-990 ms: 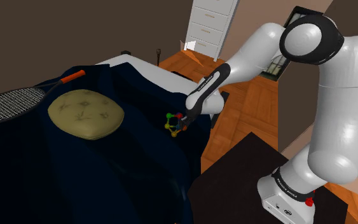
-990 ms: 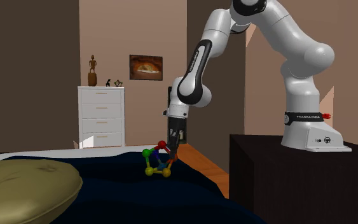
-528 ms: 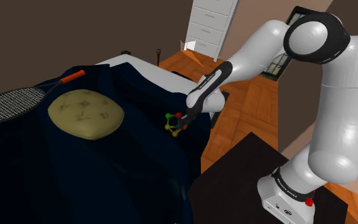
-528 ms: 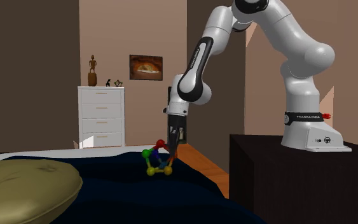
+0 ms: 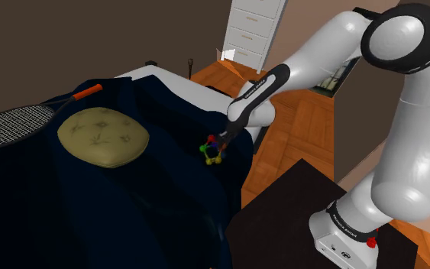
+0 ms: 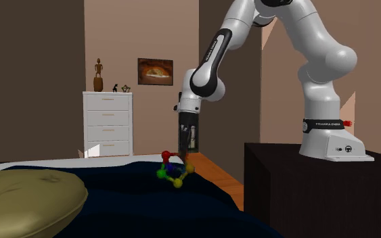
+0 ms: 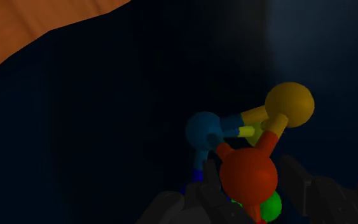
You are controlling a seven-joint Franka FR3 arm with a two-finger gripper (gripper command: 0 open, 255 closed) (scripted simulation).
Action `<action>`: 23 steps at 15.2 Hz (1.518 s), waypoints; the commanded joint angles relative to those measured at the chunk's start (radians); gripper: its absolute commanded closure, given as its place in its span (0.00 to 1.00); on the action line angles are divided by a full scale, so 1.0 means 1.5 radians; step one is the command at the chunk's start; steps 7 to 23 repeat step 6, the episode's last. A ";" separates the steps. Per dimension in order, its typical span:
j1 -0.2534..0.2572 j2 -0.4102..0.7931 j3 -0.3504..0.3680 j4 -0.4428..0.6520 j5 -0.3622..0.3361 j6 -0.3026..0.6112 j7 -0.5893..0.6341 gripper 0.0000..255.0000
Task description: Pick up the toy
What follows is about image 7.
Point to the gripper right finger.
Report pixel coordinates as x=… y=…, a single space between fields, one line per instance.
x=321 y=198

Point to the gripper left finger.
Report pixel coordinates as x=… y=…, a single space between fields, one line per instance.
x=209 y=192

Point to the colourful ball and stick toy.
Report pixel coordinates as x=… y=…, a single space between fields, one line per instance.
x=248 y=176

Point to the dark blue sofa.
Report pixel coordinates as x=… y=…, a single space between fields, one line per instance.
x=104 y=130

